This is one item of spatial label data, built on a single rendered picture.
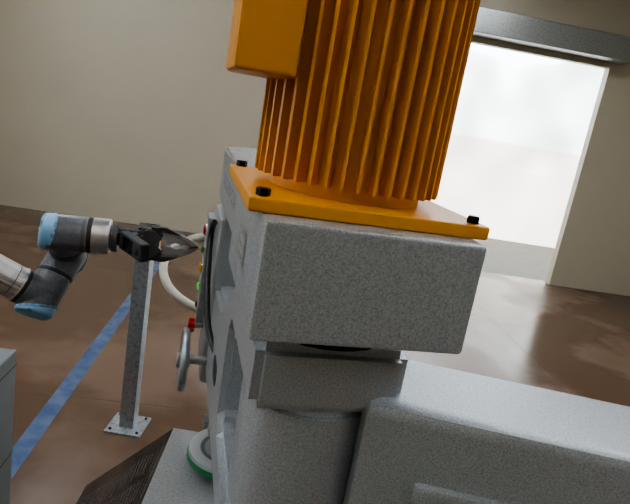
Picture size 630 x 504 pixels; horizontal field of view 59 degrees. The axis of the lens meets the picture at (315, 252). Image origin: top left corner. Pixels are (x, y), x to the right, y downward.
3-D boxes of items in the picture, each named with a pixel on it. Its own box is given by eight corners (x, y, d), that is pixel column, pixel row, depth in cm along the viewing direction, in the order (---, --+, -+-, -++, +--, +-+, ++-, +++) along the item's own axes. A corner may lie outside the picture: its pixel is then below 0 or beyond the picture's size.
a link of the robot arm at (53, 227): (45, 222, 144) (39, 204, 136) (96, 228, 148) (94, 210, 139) (38, 256, 140) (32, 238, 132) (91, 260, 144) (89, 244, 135)
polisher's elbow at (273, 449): (354, 472, 94) (377, 365, 89) (344, 557, 75) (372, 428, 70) (245, 446, 96) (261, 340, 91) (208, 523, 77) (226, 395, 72)
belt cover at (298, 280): (455, 383, 66) (489, 246, 62) (241, 372, 59) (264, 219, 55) (300, 214, 156) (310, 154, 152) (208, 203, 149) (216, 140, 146)
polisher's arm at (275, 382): (347, 650, 83) (416, 344, 71) (188, 662, 77) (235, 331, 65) (274, 396, 152) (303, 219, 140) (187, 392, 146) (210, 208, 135)
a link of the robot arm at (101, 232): (91, 221, 136) (88, 259, 138) (113, 224, 137) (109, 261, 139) (96, 214, 144) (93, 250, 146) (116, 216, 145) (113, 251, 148)
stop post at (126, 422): (151, 419, 326) (171, 238, 300) (139, 438, 306) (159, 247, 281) (117, 413, 326) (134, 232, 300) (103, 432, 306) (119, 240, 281)
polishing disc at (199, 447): (177, 466, 146) (178, 462, 146) (201, 423, 167) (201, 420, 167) (257, 482, 145) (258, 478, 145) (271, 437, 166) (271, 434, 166)
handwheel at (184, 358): (217, 405, 130) (225, 345, 126) (172, 403, 128) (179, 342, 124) (214, 374, 144) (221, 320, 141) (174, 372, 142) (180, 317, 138)
